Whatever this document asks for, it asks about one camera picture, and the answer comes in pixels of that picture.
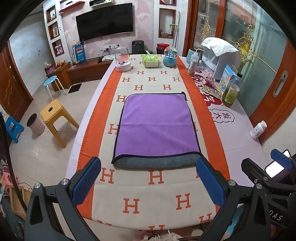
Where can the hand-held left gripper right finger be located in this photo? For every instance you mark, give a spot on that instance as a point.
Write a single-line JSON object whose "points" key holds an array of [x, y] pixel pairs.
{"points": [[211, 183]]}

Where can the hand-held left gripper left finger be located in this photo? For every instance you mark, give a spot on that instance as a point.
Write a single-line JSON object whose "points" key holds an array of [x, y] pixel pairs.
{"points": [[85, 182]]}

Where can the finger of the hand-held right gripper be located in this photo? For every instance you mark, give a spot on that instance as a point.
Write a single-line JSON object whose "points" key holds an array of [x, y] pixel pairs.
{"points": [[281, 159], [253, 167]]}

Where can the grey towel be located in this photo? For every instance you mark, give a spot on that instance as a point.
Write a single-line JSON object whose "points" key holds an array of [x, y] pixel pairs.
{"points": [[157, 163]]}

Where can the purple towel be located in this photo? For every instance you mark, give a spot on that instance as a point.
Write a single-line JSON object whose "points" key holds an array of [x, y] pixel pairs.
{"points": [[157, 125]]}

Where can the white pill bottle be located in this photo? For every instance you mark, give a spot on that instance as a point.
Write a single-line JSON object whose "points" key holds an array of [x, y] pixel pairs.
{"points": [[258, 130]]}

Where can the white printed tablecloth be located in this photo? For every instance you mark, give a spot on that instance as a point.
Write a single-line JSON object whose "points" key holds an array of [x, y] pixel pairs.
{"points": [[231, 132]]}

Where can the orange beige printed blanket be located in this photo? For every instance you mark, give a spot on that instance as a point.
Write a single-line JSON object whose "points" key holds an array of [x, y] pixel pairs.
{"points": [[138, 185]]}

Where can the wooden crate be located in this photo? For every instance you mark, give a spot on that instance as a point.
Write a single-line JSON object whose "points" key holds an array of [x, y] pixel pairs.
{"points": [[17, 204]]}

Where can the white fluffy rug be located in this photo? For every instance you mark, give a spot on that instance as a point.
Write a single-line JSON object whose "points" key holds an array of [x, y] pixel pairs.
{"points": [[161, 236]]}

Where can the pink wastebasket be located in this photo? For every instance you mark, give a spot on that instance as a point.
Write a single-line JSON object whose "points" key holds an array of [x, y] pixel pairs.
{"points": [[35, 125]]}

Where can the oil bottle with green label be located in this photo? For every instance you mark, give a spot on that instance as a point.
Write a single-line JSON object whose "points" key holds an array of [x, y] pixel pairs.
{"points": [[231, 93]]}

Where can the yellow plastic stool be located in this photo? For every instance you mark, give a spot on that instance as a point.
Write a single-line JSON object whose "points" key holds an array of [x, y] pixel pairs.
{"points": [[52, 111]]}

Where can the silver blister pack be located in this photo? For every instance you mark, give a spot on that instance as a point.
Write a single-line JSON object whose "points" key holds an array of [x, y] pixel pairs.
{"points": [[213, 92]]}

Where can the blue yellow printed box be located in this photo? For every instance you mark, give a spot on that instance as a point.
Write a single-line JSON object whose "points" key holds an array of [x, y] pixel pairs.
{"points": [[226, 80]]}

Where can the wooden glass sliding door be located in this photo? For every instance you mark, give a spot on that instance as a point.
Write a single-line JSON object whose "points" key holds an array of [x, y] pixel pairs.
{"points": [[263, 69]]}

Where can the small blue stool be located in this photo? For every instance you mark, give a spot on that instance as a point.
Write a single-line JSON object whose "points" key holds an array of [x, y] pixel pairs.
{"points": [[12, 126]]}

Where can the black floor mat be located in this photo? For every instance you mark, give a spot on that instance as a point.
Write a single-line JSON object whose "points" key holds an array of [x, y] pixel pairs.
{"points": [[75, 88]]}

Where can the pink toy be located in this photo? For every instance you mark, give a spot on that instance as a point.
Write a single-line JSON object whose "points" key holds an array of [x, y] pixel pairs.
{"points": [[208, 76]]}

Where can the white countertop appliance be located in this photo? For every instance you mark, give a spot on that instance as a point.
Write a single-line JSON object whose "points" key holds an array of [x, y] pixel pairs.
{"points": [[227, 64]]}

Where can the round blue white stool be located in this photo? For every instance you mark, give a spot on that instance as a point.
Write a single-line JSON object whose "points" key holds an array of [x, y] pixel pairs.
{"points": [[50, 81]]}

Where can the wooden television cabinet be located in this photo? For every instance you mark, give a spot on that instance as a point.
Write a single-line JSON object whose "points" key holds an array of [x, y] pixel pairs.
{"points": [[87, 69]]}

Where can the clear squeeze bottle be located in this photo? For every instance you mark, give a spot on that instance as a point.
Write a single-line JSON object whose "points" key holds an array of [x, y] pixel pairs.
{"points": [[191, 68]]}

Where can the red snack bag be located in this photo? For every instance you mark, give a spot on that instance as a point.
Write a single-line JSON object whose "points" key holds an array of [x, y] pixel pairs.
{"points": [[50, 69]]}

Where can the gold door ornament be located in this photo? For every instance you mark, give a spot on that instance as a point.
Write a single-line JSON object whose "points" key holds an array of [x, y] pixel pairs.
{"points": [[245, 46], [205, 29]]}

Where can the fruit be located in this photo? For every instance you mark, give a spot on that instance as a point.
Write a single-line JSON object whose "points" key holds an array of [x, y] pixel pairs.
{"points": [[60, 63]]}

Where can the glass dome with white base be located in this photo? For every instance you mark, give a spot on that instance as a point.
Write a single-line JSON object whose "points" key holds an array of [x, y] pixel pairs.
{"points": [[122, 66]]}

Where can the black router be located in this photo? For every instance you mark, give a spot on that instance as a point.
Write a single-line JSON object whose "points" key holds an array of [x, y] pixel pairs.
{"points": [[101, 59]]}

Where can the white cover cloth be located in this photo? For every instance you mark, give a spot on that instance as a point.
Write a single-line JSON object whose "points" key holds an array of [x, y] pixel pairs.
{"points": [[219, 46]]}

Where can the light blue cup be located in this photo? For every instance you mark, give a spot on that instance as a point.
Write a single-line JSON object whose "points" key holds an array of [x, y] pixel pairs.
{"points": [[190, 55]]}

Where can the blue snow globe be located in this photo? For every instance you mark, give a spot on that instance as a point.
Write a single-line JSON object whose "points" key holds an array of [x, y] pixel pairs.
{"points": [[170, 60]]}

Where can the green tissue box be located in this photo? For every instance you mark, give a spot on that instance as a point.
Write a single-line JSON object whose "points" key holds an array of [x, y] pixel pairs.
{"points": [[150, 61]]}

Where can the red pot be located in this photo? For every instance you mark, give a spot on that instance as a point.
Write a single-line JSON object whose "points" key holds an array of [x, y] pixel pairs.
{"points": [[161, 49]]}

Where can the black heater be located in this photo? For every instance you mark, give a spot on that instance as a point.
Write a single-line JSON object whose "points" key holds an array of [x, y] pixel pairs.
{"points": [[138, 47]]}

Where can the black flat television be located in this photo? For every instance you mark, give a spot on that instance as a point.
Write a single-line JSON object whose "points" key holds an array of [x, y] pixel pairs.
{"points": [[104, 22]]}

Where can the white wall socket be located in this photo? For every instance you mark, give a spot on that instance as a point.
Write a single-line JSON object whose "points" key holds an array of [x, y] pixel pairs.
{"points": [[108, 47]]}

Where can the white wall shelf unit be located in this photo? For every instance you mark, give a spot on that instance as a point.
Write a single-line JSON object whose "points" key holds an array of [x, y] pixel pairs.
{"points": [[53, 30], [167, 23]]}

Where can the red wall shelf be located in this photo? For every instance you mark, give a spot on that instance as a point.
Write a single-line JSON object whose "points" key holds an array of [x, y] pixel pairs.
{"points": [[70, 7]]}

